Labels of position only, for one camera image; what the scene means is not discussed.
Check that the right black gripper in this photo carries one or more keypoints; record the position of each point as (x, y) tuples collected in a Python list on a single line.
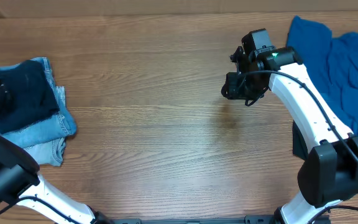
[(234, 86)]

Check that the dark navy shirt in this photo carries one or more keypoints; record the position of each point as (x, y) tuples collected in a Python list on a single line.
[(32, 97)]

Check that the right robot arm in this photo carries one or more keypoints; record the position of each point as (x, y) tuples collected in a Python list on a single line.
[(329, 148)]

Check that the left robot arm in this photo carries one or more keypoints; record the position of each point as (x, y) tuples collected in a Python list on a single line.
[(21, 183)]

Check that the folded light blue jeans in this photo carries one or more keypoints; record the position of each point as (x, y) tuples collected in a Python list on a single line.
[(45, 140)]

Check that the blue crumpled shirt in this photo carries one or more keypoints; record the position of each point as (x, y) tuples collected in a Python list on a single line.
[(332, 64)]

